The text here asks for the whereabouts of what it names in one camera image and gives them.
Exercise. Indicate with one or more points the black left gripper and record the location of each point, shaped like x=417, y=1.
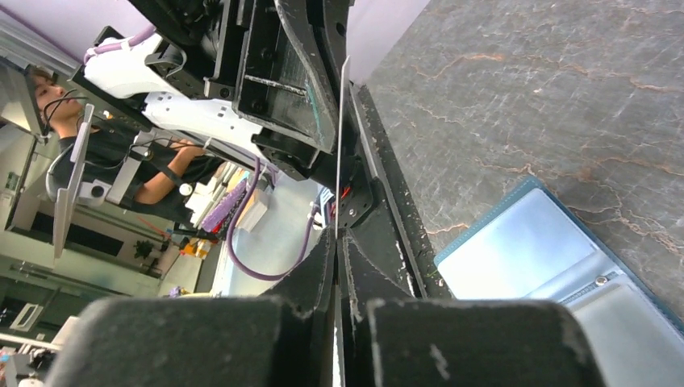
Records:
x=277, y=62

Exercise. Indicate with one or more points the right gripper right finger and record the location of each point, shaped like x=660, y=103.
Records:
x=393, y=339

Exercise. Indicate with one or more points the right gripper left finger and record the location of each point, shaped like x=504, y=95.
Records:
x=280, y=338

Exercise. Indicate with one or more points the blue card holder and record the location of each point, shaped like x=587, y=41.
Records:
x=530, y=246

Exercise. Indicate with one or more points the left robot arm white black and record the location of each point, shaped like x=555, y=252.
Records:
x=131, y=78

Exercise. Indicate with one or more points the grey computer monitor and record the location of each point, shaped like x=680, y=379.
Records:
x=67, y=197

